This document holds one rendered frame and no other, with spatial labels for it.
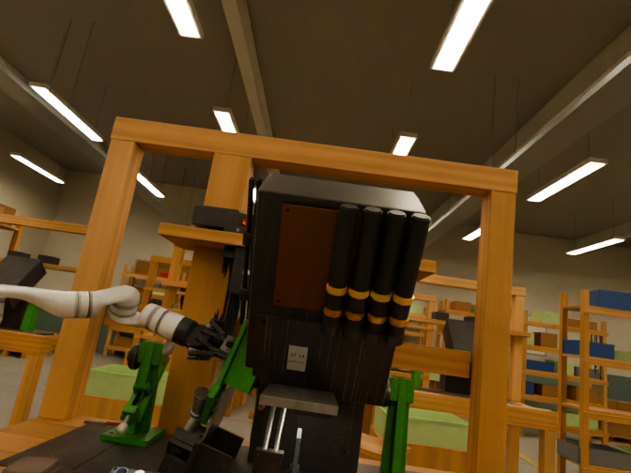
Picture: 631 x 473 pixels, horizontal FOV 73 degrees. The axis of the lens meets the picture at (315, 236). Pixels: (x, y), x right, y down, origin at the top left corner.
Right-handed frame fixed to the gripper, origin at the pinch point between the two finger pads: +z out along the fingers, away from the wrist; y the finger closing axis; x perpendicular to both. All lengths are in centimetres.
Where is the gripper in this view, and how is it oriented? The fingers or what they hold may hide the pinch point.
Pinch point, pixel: (225, 350)
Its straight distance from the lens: 121.8
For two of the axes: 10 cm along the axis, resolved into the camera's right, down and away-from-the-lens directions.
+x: -2.8, 7.8, 5.6
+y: 2.7, -4.9, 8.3
